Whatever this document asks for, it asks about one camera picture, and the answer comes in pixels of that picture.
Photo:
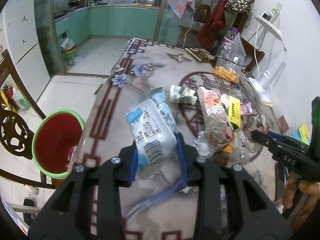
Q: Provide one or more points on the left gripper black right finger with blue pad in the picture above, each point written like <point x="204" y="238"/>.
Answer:
<point x="231" y="205"/>

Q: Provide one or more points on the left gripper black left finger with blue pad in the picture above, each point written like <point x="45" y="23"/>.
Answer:
<point x="87" y="204"/>

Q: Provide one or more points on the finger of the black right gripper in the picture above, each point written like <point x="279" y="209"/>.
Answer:
<point x="277" y="139"/>

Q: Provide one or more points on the white blue plastic wrapper bag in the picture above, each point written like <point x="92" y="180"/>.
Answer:
<point x="153" y="127"/>

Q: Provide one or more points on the black white paper pack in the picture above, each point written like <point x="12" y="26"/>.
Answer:
<point x="182" y="95"/>

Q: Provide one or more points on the crumpled clear plastic trash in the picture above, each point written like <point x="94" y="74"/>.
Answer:
<point x="240" y="150"/>

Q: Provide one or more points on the teal kitchen cabinets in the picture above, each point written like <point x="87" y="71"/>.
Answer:
<point x="102" y="20"/>

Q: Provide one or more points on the green kitchen trash bin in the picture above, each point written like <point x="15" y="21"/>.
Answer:
<point x="68" y="49"/>

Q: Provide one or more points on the pink red snack wrapper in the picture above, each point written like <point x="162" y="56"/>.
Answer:
<point x="211" y="106"/>

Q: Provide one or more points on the yellow label wrapper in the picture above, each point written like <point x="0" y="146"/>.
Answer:
<point x="234" y="112"/>

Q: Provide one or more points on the white desk lamp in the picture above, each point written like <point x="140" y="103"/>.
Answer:
<point x="264" y="81"/>

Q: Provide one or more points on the red basin green rim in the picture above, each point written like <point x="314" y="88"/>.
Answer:
<point x="55" y="140"/>

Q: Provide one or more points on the orange snack bag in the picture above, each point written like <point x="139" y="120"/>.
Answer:
<point x="226" y="74"/>

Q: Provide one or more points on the dark wooden carved chair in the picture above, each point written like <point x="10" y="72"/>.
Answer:
<point x="16" y="136"/>

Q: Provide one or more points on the clear plastic water bottle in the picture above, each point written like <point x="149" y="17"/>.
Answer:
<point x="226" y="46"/>

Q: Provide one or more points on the red hanging garment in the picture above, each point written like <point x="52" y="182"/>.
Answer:
<point x="215" y="23"/>

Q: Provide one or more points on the leopard print bag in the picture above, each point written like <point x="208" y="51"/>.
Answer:
<point x="238" y="6"/>

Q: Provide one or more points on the white refrigerator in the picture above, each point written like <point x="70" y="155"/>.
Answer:
<point x="21" y="39"/>

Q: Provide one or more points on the black wok on stove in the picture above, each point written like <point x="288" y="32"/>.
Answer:
<point x="74" y="3"/>

